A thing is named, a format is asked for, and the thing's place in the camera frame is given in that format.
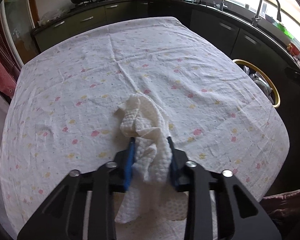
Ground white paper towel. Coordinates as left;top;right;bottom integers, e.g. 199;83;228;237
115;93;173;224

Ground person's left forearm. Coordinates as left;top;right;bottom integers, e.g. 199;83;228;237
260;189;300;219

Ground yellow rimmed trash bin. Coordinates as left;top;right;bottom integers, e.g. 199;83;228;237
233;59;281;109

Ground tall steel kitchen faucet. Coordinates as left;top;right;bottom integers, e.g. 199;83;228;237
251;0;282;27

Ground green lower kitchen cabinets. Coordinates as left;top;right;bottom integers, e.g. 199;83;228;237
31;0;148;53

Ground white floral tablecloth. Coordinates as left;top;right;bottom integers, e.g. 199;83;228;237
0;17;289;239

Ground red patterned apron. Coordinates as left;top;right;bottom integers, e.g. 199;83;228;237
0;62;16;98

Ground checkered dark apron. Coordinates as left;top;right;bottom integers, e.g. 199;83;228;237
0;33;20;81

